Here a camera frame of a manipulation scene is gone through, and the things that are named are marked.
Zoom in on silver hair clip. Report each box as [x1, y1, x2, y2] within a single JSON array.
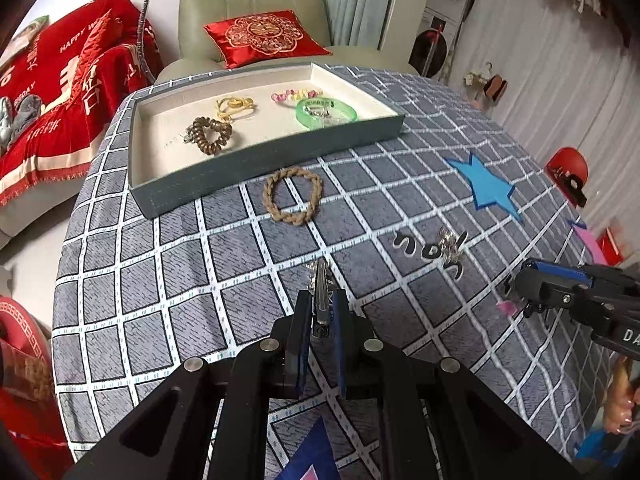
[[310, 257, 332, 338]]

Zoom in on silver pearl earring charm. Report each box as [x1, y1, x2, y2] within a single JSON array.
[[304, 105, 334, 124]]

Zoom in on green plastic bangle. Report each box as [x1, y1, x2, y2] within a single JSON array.
[[295, 96, 358, 130]]

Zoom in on pastel beaded bracelet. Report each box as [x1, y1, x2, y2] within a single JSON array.
[[270, 86, 326, 106]]

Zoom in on brown spiral hair tie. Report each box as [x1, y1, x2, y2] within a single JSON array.
[[183, 116, 234, 156]]

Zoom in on right hand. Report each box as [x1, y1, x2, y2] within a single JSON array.
[[603, 356, 639, 434]]

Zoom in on silver charm pendant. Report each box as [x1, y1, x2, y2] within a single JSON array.
[[436, 226, 468, 263]]

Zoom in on red helmet object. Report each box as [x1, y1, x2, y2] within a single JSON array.
[[544, 148, 588, 208]]

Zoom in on blue checked tablecloth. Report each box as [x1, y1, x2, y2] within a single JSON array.
[[52, 70, 608, 458]]

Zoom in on lower round washer door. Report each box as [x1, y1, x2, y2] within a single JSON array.
[[409, 28, 447, 78]]

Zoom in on grey-green shallow tray box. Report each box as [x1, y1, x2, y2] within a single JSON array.
[[126, 63, 406, 219]]

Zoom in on red round side table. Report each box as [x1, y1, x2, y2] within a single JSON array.
[[0, 297, 53, 403]]

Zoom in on red embroidered cushion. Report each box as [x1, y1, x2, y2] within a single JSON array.
[[204, 10, 331, 68]]

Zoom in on green leather armchair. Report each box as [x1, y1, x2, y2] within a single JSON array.
[[157, 0, 416, 81]]

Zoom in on red sofa throw blanket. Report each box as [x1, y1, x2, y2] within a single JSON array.
[[1, 0, 164, 203]]

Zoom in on light blue crumpled clothes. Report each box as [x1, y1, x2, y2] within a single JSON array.
[[0, 94, 42, 155]]

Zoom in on braided tan rope bracelet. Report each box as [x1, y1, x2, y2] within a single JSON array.
[[261, 166, 324, 227]]

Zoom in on braided hanging cable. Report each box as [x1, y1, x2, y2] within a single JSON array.
[[135, 0, 162, 84]]

